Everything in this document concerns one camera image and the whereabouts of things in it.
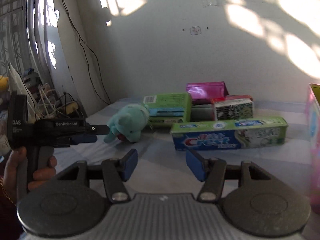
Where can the red cigarette box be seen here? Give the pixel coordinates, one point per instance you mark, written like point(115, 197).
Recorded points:
point(231, 97)

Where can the teal plush toy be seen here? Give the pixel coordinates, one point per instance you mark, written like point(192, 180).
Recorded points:
point(127, 124)

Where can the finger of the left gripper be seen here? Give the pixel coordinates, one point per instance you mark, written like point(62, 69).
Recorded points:
point(82, 139)
point(97, 129)

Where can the yellow plush toy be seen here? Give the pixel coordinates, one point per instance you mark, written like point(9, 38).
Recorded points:
point(4, 83)

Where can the small wall sticker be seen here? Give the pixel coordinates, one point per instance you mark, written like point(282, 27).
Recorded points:
point(195, 30)

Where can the person's left hand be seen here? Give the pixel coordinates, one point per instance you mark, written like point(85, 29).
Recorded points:
point(40, 176)

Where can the green packet box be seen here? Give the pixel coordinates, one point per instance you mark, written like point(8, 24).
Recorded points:
point(168, 109)

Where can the pink biscuit tin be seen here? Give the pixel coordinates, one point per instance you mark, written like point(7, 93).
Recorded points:
point(313, 118)

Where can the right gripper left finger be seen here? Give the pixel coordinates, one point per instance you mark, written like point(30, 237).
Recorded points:
point(115, 173)

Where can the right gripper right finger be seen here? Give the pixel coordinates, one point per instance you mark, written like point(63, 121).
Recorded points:
point(211, 172)

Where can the Crest toothpaste box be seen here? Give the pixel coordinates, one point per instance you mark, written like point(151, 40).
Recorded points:
point(229, 134)

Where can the teal zip pencil case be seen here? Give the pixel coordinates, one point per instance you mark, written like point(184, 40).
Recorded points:
point(202, 113)

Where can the window curtain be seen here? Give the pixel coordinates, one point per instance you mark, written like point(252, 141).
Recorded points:
point(26, 26)

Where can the shiny magenta pouch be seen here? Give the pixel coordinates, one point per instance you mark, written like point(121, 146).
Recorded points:
point(203, 93)

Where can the patterned black white box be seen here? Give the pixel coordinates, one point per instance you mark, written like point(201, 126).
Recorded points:
point(234, 109)

